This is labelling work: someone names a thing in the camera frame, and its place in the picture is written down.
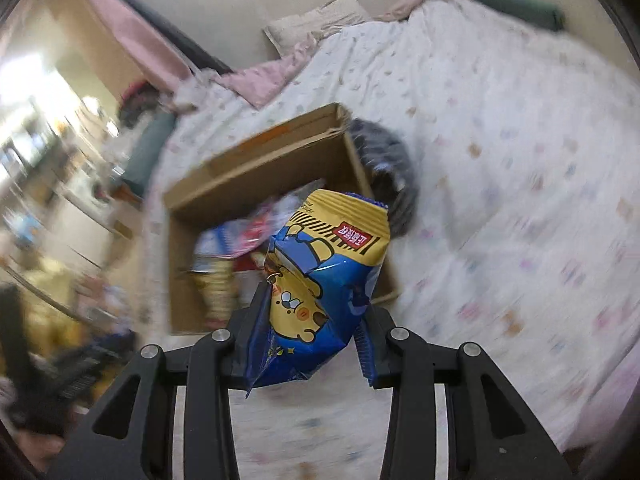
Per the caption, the yellow striped snack bag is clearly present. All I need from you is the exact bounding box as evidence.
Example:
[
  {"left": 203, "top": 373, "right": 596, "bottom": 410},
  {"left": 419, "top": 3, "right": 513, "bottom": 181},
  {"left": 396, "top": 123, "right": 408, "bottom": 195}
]
[{"left": 199, "top": 260, "right": 242, "bottom": 332}]

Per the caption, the dark plaid cloth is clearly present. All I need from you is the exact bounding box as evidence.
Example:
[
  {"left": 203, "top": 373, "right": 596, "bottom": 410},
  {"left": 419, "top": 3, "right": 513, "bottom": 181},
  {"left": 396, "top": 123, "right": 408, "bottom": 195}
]
[{"left": 347, "top": 117, "right": 418, "bottom": 238}]

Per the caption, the heap of clothes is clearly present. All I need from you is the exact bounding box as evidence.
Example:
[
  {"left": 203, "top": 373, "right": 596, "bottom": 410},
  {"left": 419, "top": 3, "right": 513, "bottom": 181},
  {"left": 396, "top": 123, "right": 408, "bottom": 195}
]
[{"left": 117, "top": 82, "right": 177, "bottom": 187}]

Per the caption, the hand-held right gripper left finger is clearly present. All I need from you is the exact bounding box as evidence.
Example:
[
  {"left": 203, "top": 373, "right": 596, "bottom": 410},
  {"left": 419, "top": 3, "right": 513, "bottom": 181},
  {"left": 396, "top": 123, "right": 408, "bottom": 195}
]
[{"left": 45, "top": 282, "right": 271, "bottom": 480}]

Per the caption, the cardboard box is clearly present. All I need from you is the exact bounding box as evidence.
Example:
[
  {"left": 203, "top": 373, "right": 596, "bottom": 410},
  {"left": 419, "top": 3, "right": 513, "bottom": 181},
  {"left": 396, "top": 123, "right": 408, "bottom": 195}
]
[{"left": 162, "top": 102, "right": 401, "bottom": 336}]

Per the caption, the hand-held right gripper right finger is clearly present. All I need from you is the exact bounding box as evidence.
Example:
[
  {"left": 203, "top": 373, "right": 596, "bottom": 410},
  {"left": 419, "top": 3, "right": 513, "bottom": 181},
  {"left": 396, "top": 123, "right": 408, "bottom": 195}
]
[{"left": 352, "top": 305, "right": 573, "bottom": 480}]

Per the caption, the blue yellow bear snack bag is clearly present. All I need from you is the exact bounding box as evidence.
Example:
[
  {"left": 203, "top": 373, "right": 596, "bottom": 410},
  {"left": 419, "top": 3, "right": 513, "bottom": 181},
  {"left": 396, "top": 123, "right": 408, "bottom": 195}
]
[{"left": 245, "top": 189, "right": 391, "bottom": 400}]

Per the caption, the pink curtain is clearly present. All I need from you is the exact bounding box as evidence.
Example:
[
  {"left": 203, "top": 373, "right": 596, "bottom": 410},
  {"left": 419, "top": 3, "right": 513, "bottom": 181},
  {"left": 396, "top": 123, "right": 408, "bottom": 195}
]
[{"left": 75, "top": 0, "right": 196, "bottom": 96}]

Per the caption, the black curtain pole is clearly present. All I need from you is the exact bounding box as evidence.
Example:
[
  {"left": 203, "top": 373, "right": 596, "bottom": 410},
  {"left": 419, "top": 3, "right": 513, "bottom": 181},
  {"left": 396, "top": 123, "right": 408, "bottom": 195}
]
[{"left": 80, "top": 0, "right": 236, "bottom": 73}]

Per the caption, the beige pillow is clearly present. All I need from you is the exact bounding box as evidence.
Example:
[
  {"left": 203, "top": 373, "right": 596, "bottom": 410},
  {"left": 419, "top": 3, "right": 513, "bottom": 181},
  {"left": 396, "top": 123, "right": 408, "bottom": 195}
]
[{"left": 263, "top": 0, "right": 368, "bottom": 56}]

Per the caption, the pink blanket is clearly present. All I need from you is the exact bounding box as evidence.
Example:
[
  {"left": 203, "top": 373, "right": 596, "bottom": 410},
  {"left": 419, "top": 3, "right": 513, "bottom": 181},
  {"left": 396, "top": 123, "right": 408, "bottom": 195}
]
[{"left": 215, "top": 0, "right": 451, "bottom": 111}]

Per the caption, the blue white snack bag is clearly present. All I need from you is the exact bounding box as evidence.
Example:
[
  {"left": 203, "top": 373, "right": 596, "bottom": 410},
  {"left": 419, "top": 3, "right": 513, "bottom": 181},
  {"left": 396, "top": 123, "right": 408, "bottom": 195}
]
[{"left": 194, "top": 222, "right": 251, "bottom": 270}]

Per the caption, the teal headboard cushion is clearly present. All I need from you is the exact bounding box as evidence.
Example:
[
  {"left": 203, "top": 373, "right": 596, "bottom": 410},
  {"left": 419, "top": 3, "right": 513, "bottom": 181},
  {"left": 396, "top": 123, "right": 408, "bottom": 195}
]
[{"left": 415, "top": 0, "right": 566, "bottom": 31}]

